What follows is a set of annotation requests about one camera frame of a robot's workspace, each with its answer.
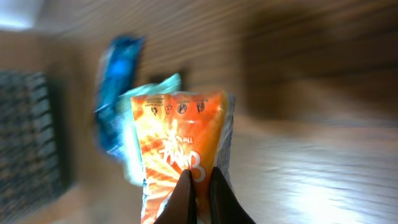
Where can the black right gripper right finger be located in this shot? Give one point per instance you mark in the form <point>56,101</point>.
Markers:
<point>224,206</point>

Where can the blue snack bar wrapper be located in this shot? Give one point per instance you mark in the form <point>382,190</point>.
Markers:
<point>117,70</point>

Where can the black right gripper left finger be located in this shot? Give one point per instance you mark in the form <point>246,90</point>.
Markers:
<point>181,208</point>

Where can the orange tissue pocket pack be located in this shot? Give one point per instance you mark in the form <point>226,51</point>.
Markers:
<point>178,131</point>

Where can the dark grey plastic basket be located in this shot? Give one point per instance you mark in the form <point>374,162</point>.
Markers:
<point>30,171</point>

